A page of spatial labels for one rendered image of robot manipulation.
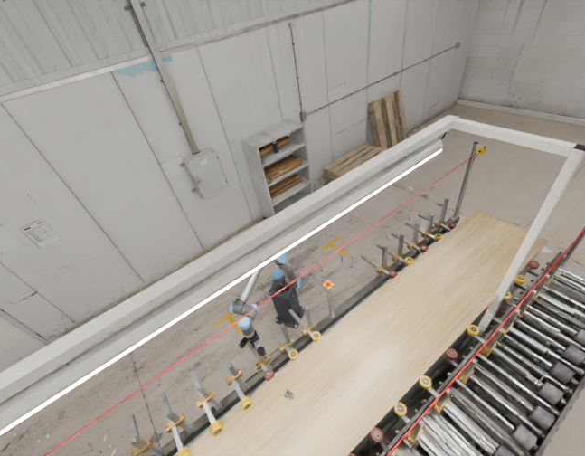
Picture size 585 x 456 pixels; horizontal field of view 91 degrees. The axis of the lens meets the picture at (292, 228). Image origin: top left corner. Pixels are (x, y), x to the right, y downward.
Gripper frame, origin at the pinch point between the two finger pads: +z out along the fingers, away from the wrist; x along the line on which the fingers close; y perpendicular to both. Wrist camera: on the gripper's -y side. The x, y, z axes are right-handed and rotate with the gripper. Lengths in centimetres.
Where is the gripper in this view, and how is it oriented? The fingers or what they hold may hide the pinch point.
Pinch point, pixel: (253, 346)
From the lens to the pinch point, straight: 260.7
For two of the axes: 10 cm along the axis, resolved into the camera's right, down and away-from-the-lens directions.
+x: -5.9, -4.6, 6.6
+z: 1.6, 7.4, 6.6
